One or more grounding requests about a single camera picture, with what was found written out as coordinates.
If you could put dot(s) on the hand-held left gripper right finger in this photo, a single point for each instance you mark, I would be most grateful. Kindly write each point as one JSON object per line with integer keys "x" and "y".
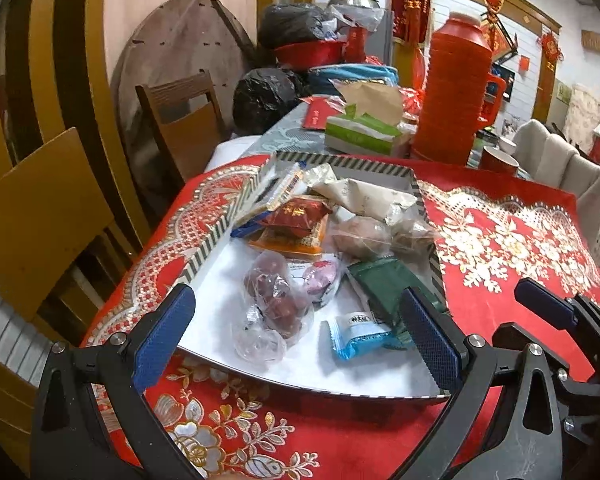
{"x": 430, "y": 342}

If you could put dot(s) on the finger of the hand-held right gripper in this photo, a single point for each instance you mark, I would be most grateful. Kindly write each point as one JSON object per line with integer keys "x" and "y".
{"x": 545, "y": 300}
{"x": 515, "y": 335}

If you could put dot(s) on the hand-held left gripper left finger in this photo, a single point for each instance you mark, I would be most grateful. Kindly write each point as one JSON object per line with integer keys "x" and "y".
{"x": 162, "y": 337}

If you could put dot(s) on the light blue snack packet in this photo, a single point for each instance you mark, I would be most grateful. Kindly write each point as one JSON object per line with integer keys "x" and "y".
{"x": 360, "y": 335}

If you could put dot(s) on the dark green snack packet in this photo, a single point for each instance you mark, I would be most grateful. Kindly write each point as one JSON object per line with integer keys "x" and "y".
{"x": 387, "y": 285}

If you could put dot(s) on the striped cardboard box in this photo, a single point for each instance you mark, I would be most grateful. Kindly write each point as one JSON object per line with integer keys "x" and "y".
{"x": 220, "y": 285}

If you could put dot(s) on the clear bag of dark dates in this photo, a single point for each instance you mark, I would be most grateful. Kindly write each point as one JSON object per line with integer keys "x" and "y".
{"x": 280, "y": 305}

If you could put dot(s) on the clear bag of brown snacks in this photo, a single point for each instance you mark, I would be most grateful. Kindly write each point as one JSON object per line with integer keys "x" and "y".
{"x": 367, "y": 235}

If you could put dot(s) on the pink candy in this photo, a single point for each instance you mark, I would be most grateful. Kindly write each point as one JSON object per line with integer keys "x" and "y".
{"x": 322, "y": 277}

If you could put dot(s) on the small blue snack stick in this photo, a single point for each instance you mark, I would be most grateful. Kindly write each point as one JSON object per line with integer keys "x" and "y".
{"x": 245, "y": 231}

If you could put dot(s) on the orange snack packet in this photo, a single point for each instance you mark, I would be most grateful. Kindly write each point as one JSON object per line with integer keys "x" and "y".
{"x": 285, "y": 247}

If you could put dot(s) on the long white snack packet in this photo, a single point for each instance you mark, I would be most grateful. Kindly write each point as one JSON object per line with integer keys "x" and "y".
{"x": 365, "y": 197}

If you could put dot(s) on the dark red snack packet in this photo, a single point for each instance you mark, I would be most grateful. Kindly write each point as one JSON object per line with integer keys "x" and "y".
{"x": 295, "y": 215}

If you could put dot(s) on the silver snack packet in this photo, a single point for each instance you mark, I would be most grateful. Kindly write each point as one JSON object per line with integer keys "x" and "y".
{"x": 320, "y": 177}

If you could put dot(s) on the red embroidered tablecloth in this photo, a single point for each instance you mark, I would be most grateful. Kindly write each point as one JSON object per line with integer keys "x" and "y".
{"x": 505, "y": 270}

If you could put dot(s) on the grey fleece covered chair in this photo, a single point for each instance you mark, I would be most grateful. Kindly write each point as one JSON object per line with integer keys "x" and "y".
{"x": 570, "y": 180}

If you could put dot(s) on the red and white cup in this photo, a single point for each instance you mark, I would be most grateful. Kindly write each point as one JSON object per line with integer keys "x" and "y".
{"x": 497, "y": 164}

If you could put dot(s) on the white ceramic cup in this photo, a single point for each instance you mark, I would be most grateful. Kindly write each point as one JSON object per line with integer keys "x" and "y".
{"x": 507, "y": 145}

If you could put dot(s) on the wooden chair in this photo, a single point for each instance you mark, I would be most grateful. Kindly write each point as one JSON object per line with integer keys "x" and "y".
{"x": 185, "y": 135}
{"x": 45, "y": 220}

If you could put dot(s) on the green tissue box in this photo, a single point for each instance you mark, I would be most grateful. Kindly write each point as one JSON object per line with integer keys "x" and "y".
{"x": 360, "y": 135}

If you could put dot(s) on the red ribbed thermos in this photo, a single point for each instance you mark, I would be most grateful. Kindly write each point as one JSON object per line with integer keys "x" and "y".
{"x": 455, "y": 100}

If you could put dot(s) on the grey patterned table cover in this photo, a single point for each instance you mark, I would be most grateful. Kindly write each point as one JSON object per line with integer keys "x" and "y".
{"x": 285, "y": 132}

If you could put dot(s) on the red envelope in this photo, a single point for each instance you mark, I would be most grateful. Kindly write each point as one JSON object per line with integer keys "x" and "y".
{"x": 322, "y": 112}

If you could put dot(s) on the small red knot hanging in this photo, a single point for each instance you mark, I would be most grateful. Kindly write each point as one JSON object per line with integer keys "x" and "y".
{"x": 551, "y": 45}

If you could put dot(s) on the black plastic bag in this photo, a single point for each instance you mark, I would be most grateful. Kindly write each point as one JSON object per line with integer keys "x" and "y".
{"x": 295, "y": 25}
{"x": 265, "y": 100}

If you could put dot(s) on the blue plastic bag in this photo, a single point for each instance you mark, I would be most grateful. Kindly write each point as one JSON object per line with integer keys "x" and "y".
{"x": 350, "y": 76}

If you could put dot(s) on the round wooden tabletop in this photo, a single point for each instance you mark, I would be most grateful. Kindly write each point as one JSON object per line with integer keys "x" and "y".
{"x": 180, "y": 45}

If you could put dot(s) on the red plastic bag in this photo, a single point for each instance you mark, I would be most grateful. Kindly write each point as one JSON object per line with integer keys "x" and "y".
{"x": 355, "y": 45}

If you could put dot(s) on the red plastic basin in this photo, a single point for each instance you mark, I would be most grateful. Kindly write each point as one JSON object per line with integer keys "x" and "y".
{"x": 310, "y": 54}

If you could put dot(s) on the large red knot hanging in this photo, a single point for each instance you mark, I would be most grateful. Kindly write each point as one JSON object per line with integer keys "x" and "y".
{"x": 412, "y": 5}

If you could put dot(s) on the wall television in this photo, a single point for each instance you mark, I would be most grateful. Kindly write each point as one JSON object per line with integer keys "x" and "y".
{"x": 507, "y": 80}

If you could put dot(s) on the diamond red wall plaque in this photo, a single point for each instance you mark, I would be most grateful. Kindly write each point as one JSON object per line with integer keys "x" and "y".
{"x": 500, "y": 40}

